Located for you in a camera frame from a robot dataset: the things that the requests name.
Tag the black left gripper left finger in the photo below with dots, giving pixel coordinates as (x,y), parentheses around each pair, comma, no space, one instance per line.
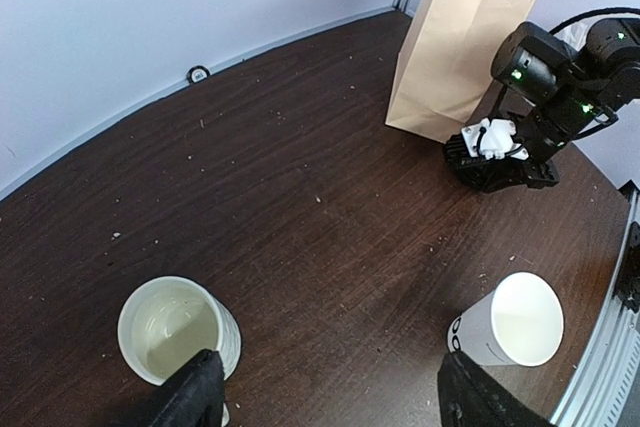
(193,396)

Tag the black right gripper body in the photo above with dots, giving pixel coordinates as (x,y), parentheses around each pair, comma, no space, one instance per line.
(489,176)

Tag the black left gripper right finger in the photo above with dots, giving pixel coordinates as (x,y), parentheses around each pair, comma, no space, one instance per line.
(468,396)

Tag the white paper coffee cup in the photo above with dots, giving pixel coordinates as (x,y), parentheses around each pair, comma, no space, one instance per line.
(521,322)

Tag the brown paper bag white handles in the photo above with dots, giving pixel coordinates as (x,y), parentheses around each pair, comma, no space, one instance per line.
(443,67)

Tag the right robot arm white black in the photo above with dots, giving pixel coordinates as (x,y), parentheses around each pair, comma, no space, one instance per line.
(557,86)

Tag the white ribbed ceramic mug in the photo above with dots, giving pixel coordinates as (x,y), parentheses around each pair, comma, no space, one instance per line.
(168,320)

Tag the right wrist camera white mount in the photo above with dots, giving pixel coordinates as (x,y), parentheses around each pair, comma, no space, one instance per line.
(494,140)

